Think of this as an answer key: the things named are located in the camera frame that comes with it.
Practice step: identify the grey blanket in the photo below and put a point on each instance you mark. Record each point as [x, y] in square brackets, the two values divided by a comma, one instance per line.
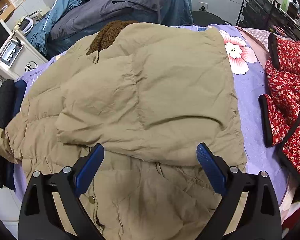
[93, 12]

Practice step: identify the teal blue quilt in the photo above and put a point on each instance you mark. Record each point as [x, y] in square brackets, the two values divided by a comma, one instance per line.
[39, 36]

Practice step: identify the navy blue garment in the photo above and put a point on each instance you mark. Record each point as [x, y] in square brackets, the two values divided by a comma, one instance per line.
[20, 89]

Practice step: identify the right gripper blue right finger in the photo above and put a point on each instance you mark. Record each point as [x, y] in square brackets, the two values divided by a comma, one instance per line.
[260, 218]

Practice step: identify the black round stool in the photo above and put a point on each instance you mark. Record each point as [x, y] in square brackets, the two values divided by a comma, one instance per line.
[204, 18]

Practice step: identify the black wire rack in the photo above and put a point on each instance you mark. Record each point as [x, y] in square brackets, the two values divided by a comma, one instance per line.
[266, 15]

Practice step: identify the black knit garment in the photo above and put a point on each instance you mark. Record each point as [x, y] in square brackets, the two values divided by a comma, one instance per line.
[7, 94]

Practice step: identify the red floral padded garment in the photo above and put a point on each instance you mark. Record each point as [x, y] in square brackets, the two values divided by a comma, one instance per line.
[280, 107]

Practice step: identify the tan puffer jacket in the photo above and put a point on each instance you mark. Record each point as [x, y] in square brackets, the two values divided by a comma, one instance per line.
[150, 99]

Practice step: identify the white control panel unit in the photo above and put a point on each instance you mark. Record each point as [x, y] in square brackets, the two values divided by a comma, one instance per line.
[16, 55]

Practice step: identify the lavender floral bed sheet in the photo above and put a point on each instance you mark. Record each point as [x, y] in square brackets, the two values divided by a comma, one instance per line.
[249, 83]

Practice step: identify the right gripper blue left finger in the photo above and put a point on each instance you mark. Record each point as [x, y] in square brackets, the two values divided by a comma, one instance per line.
[39, 218]

